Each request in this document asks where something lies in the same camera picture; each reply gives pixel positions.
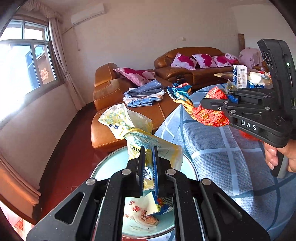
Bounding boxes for person's right hand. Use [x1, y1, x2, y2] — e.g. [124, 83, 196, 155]
[264, 141, 296, 173]

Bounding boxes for folded light blue plaid cloth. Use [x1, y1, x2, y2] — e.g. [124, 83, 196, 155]
[127, 96, 162, 108]

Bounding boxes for white red-print plastic bag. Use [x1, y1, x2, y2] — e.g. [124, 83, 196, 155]
[126, 198, 160, 230]

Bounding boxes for large pink floral pillow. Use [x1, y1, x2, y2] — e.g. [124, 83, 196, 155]
[112, 67, 156, 87]

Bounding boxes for white air conditioner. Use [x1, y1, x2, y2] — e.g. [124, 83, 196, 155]
[70, 3, 104, 25]

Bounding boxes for brown leather three-seat sofa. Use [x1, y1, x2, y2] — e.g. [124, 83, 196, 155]
[154, 47, 238, 85]

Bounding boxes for red foil wrapper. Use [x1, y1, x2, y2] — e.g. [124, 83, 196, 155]
[192, 86, 258, 142]

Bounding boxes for pink floral cloth cover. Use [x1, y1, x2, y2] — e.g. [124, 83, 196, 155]
[239, 47, 263, 69]

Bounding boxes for folded grey-blue sheet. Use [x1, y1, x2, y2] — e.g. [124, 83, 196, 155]
[124, 80, 162, 98]

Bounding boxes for clear seasoning packet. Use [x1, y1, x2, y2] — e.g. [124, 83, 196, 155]
[223, 80, 238, 93]

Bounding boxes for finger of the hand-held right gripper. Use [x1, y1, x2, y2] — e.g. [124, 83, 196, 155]
[200, 98, 272, 116]
[228, 88, 274, 105]

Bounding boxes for beige curtain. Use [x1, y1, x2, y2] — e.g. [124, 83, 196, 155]
[22, 0, 86, 110]

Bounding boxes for orange leather chaise sofa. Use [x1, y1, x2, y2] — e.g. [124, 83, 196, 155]
[91, 62, 192, 153]

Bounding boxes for crumpled pink cloth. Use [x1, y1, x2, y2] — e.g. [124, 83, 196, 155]
[225, 53, 238, 64]

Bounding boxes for crushed blue carton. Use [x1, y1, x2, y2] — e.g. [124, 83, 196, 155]
[143, 192, 174, 215]

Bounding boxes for peach curtain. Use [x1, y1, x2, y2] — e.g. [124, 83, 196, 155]
[0, 151, 41, 209]

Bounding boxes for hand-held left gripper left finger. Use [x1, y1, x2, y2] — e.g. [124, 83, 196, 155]
[26, 146, 147, 241]

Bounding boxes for wooden glass-top coffee table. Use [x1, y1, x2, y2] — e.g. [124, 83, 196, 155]
[214, 71, 273, 88]

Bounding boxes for blue orange foil wrapper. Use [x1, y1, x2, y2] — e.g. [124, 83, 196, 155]
[167, 83, 195, 114]

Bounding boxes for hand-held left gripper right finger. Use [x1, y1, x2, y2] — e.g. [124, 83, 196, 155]
[151, 146, 271, 241]

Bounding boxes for tall white carton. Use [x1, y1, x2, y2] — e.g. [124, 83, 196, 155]
[232, 64, 248, 88]

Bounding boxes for sliding window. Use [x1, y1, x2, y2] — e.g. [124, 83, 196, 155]
[0, 20, 65, 123]

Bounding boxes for pale green cartoon basin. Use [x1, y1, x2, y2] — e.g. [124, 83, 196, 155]
[90, 146, 199, 237]

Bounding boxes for blue plaid tablecloth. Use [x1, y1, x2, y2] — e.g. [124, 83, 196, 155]
[154, 83, 296, 241]

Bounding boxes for blue white gable carton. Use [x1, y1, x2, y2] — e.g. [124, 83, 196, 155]
[246, 72, 265, 89]

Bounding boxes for yellow white plastic bag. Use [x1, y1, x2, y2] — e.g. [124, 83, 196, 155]
[98, 103, 184, 197]

